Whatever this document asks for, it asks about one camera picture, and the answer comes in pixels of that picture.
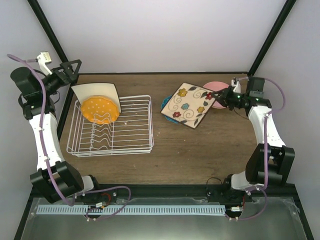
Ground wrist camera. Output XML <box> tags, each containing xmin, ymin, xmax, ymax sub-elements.
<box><xmin>36</xmin><ymin>51</ymin><xmax>53</xmax><ymax>76</ymax></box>
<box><xmin>231</xmin><ymin>78</ymin><xmax>241</xmax><ymax>94</ymax></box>

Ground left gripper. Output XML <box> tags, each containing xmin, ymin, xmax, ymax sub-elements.
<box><xmin>39</xmin><ymin>60</ymin><xmax>82</xmax><ymax>96</ymax></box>

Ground teal dotted plate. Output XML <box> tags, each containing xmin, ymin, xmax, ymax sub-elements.
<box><xmin>161</xmin><ymin>95</ymin><xmax>180</xmax><ymax>124</ymax></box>

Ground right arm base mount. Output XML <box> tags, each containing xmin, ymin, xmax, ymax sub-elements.
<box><xmin>206</xmin><ymin>184</ymin><xmax>248</xmax><ymax>204</ymax></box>

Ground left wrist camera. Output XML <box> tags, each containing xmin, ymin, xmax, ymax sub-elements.
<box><xmin>36</xmin><ymin>51</ymin><xmax>53</xmax><ymax>76</ymax></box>

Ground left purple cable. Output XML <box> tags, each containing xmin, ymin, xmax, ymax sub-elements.
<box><xmin>6</xmin><ymin>53</ymin><xmax>132</xmax><ymax>223</ymax></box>

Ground orange dotted scalloped plate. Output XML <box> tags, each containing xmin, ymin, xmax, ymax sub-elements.
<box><xmin>80</xmin><ymin>96</ymin><xmax>120</xmax><ymax>125</ymax></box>

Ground square floral plate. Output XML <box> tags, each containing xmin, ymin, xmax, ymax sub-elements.
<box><xmin>160</xmin><ymin>82</ymin><xmax>216</xmax><ymax>129</ymax></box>

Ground black front frame rail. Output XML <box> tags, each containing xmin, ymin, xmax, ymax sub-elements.
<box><xmin>32</xmin><ymin>183</ymin><xmax>296</xmax><ymax>201</ymax></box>

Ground cream square plate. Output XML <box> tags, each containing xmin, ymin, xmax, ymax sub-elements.
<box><xmin>71</xmin><ymin>82</ymin><xmax>122</xmax><ymax>113</ymax></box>

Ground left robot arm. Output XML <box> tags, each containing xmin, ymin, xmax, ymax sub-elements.
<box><xmin>8</xmin><ymin>54</ymin><xmax>102</xmax><ymax>206</ymax></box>

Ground slotted cable duct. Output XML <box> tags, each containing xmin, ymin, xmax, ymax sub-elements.
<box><xmin>36</xmin><ymin>204</ymin><xmax>226</xmax><ymax>216</ymax></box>

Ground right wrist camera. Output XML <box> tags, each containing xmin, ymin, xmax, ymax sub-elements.
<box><xmin>231</xmin><ymin>78</ymin><xmax>241</xmax><ymax>94</ymax></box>

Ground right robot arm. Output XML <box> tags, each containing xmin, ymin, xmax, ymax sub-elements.
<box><xmin>212</xmin><ymin>76</ymin><xmax>295</xmax><ymax>202</ymax></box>

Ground white wire dish rack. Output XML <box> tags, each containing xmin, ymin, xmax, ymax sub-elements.
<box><xmin>66</xmin><ymin>95</ymin><xmax>154</xmax><ymax>157</ymax></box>

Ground pink round plate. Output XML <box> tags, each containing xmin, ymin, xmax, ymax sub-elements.
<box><xmin>203</xmin><ymin>81</ymin><xmax>229</xmax><ymax>109</ymax></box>

